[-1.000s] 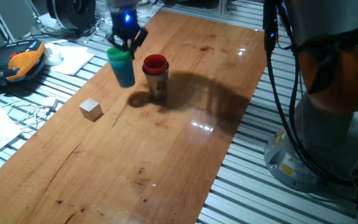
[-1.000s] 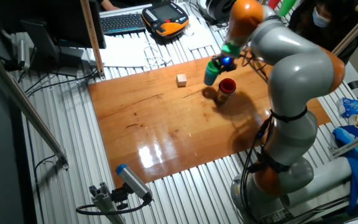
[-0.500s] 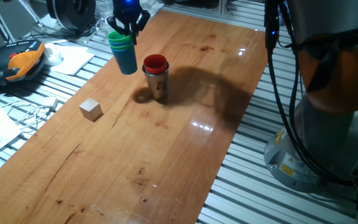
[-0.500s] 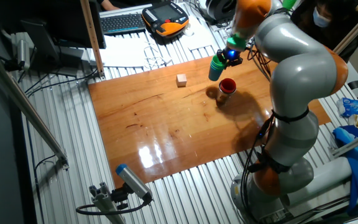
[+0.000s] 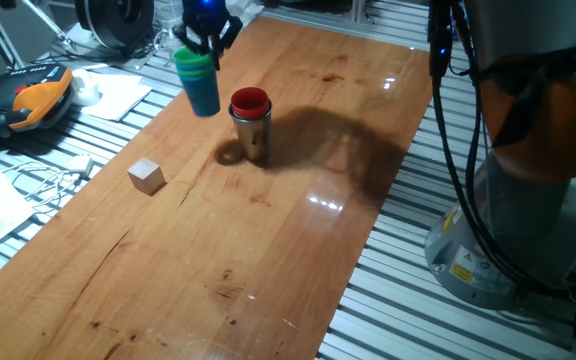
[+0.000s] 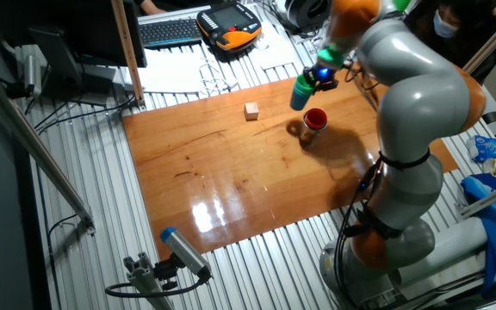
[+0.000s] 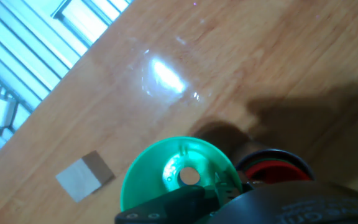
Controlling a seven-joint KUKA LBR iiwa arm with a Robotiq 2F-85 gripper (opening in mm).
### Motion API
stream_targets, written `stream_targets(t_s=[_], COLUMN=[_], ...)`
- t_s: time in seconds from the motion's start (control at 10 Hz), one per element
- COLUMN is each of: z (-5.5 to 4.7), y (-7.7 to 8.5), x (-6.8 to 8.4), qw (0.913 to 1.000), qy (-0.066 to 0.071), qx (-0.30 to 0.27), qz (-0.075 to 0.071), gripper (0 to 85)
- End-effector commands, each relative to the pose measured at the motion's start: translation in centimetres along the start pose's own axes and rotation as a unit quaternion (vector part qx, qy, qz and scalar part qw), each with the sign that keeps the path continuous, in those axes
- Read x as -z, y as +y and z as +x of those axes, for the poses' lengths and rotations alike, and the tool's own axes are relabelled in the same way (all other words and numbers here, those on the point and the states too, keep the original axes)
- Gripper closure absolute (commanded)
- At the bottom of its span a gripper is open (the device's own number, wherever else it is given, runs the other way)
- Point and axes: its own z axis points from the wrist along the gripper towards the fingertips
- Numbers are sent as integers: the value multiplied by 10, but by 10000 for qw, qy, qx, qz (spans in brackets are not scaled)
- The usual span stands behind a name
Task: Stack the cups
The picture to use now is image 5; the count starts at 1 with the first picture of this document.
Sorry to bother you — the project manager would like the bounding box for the white crumpled tissue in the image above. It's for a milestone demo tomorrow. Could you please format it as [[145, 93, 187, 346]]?
[[227, 0, 265, 25]]

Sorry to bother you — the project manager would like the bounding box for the white blank paper sheet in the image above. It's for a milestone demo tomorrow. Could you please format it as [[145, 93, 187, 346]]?
[[78, 71, 154, 122]]

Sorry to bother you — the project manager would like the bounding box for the white round device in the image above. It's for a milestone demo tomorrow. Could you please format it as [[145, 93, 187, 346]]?
[[69, 68, 102, 108]]

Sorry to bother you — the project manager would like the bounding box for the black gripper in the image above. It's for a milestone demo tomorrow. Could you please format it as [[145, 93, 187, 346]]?
[[171, 0, 244, 71]]

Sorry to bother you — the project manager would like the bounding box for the clear drinking glass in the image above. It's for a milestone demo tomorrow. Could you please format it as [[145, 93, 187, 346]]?
[[153, 2, 185, 61]]

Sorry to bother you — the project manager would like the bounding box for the orange and black teach pendant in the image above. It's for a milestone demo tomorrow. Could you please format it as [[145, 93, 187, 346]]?
[[0, 63, 76, 140]]

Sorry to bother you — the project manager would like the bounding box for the black filament spool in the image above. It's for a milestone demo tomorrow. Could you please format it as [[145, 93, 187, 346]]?
[[73, 0, 156, 52]]

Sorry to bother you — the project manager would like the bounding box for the varnished wooden board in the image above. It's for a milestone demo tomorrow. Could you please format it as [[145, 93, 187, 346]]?
[[0, 15, 434, 360]]

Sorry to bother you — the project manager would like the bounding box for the light wooden cube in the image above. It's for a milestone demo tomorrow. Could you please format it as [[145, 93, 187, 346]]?
[[126, 157, 167, 197]]

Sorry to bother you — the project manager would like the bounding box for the red plastic cup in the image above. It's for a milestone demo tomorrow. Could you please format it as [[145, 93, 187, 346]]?
[[229, 86, 272, 121]]

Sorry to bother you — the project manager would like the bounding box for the white charger with cable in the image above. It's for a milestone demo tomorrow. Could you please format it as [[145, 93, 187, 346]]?
[[1, 153, 95, 215]]

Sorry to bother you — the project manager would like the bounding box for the stainless steel cup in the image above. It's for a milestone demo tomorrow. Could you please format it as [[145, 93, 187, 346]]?
[[228, 103, 274, 162]]

